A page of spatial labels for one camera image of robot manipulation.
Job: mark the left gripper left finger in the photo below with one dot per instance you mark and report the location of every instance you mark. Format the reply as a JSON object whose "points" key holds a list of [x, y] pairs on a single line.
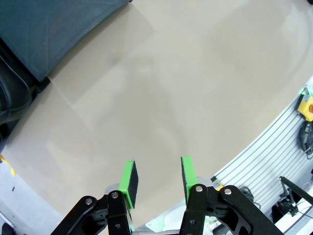
{"points": [[128, 178]]}

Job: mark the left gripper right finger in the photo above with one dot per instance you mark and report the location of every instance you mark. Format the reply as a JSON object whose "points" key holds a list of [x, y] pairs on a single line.
{"points": [[189, 176]]}

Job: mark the black shoe stand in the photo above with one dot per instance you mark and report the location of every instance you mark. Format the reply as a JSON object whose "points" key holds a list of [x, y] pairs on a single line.
{"points": [[49, 31]]}

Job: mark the yellow emergency stop button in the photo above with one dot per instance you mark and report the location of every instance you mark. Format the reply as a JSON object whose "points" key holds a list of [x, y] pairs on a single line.
{"points": [[305, 110]]}

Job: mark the black metal bracket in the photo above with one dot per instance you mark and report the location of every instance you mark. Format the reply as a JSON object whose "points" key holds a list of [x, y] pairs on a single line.
{"points": [[293, 188]]}

